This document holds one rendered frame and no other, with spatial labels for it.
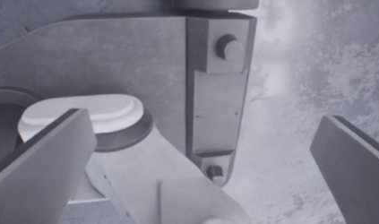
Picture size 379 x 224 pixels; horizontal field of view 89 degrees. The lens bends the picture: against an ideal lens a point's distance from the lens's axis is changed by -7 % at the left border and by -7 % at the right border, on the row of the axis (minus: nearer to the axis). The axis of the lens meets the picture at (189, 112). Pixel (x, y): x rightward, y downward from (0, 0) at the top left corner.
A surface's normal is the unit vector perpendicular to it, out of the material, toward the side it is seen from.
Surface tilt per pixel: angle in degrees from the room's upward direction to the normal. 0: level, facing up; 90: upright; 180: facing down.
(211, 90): 0
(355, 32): 0
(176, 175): 90
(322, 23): 0
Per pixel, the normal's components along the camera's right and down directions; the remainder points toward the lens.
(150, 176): 0.01, -0.85
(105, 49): 0.16, 0.51
